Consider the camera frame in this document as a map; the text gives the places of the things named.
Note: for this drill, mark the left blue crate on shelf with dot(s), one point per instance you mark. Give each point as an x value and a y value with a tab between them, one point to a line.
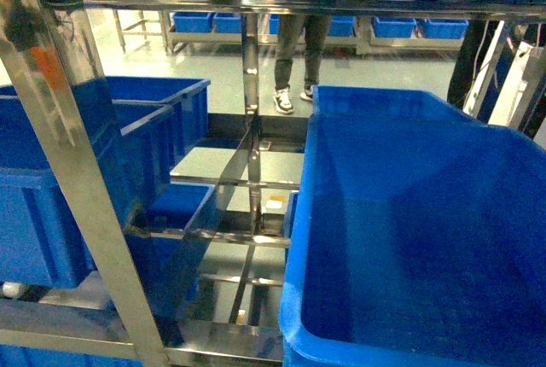
41	243

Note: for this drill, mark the blue crate on shelf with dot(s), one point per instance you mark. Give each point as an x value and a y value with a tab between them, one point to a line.
41	243
418	237

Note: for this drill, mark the steel shelf rack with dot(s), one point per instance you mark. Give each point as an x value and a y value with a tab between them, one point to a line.
50	54

